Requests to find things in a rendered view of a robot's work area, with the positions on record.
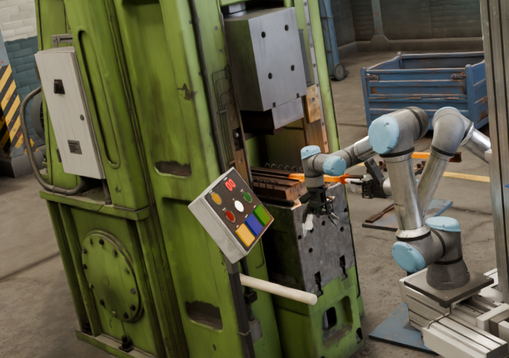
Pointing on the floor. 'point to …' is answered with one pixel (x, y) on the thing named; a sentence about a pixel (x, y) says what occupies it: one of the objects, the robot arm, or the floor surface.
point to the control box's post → (240, 307)
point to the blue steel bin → (428, 85)
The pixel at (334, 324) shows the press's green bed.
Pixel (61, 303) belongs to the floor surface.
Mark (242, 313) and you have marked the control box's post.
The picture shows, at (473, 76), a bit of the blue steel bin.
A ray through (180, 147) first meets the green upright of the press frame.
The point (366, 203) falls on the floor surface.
